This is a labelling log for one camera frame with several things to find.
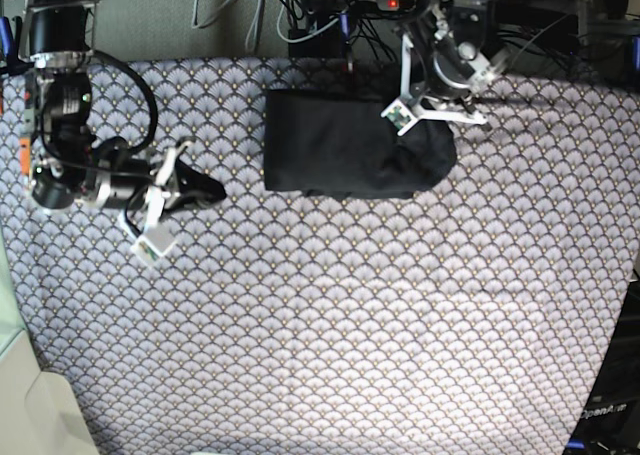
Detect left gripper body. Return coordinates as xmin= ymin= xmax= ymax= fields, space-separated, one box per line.
xmin=424 ymin=59 xmax=474 ymax=102

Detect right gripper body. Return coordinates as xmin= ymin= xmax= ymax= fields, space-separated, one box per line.
xmin=99 ymin=158 xmax=188 ymax=212

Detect dark navy T-shirt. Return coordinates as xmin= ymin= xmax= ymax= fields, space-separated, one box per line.
xmin=263 ymin=89 xmax=457 ymax=200

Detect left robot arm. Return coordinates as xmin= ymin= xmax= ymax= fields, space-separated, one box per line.
xmin=401 ymin=0 xmax=509 ymax=106

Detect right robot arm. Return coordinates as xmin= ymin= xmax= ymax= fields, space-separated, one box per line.
xmin=17 ymin=0 xmax=226 ymax=214

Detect white power strip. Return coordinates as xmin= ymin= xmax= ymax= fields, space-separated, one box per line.
xmin=376 ymin=0 xmax=418 ymax=12

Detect fan patterned tablecloth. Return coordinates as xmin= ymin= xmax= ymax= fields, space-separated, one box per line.
xmin=1 ymin=59 xmax=639 ymax=454

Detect beige cabinet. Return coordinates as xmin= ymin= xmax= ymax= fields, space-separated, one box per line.
xmin=1 ymin=250 xmax=98 ymax=454

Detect black OpenArm case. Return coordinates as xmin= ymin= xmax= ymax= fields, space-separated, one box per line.
xmin=564 ymin=280 xmax=639 ymax=454

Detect black cable bundle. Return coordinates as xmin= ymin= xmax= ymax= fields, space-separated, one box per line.
xmin=279 ymin=0 xmax=431 ymax=69

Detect grey cables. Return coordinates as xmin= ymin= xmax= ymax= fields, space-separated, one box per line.
xmin=192 ymin=0 xmax=341 ymax=54

